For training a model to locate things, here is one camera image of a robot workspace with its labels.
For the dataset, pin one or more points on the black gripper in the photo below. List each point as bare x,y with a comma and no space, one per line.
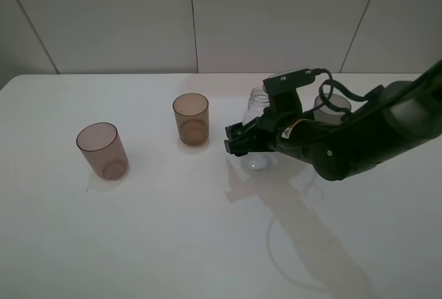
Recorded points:
326,147

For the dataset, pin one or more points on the clear plastic water bottle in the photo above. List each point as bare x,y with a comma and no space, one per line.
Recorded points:
258,101

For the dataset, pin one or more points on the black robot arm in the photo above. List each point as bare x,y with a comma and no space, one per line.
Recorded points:
392,120

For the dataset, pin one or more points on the brown translucent plastic cup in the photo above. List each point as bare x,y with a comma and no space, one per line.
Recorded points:
191,112

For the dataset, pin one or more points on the grey translucent plastic cup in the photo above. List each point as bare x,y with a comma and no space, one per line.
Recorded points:
326,115

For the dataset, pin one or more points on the pink translucent plastic cup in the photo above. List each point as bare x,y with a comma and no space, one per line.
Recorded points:
102,147

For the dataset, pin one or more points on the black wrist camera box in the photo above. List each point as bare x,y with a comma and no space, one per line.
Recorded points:
281,89

